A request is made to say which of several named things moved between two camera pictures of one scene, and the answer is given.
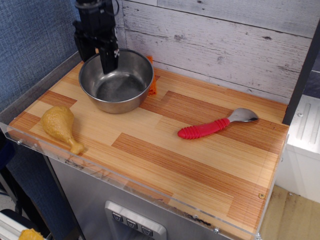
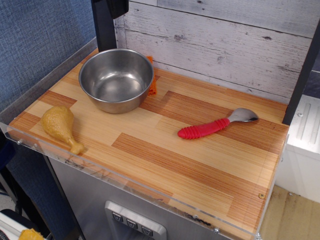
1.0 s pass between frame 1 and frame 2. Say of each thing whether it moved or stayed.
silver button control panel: stayed
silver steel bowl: stayed
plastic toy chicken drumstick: stayed
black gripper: moved
